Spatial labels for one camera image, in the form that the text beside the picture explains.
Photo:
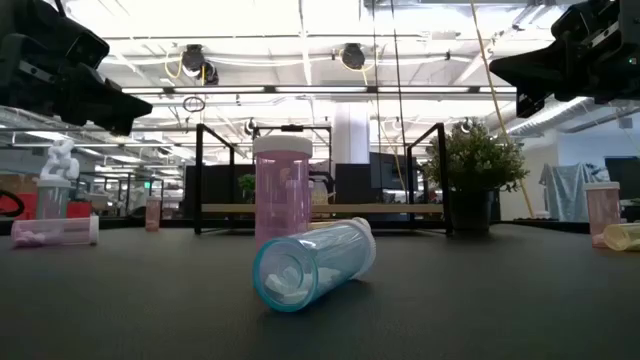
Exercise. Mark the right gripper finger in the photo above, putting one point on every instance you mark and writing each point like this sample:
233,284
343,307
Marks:
540,67

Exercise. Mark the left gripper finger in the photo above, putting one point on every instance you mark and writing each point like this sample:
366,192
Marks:
110,95

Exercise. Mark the clear bottle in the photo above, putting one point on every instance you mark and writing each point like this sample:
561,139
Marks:
52,200

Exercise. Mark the orange medicine bottle white cap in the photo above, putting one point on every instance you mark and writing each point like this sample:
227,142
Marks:
602,210
153,212

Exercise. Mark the pink medicine bottle white cap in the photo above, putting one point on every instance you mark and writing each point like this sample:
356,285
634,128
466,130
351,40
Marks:
280,200
55,232

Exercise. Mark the teal medicine bottle white cap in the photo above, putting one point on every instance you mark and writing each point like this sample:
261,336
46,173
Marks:
320,260

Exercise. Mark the black monitor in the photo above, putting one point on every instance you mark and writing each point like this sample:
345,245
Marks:
625,175
385,170

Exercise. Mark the green potted plant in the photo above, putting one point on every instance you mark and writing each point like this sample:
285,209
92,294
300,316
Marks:
475,160

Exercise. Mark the red box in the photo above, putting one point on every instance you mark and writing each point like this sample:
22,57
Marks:
80,209

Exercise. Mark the grey cloth cover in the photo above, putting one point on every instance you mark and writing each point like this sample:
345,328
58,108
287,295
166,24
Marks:
570,190

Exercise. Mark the black office partition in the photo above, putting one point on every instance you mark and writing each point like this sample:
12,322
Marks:
215,190

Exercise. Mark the small green plant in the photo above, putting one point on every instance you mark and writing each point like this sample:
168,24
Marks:
246,184

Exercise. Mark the long ceiling light strip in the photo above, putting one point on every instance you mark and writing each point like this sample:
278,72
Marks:
320,89

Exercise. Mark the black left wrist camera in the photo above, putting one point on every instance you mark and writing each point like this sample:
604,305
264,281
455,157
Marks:
85,50

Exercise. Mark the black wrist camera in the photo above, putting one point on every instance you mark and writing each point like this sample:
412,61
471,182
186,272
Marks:
85,50
585,22

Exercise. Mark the silver air duct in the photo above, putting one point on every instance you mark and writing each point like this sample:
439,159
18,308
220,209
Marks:
550,120

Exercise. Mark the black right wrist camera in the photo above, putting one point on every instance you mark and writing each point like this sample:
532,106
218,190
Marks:
585,22

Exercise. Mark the wooden shelf black metal frame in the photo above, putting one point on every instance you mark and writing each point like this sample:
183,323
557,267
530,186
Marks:
380,208

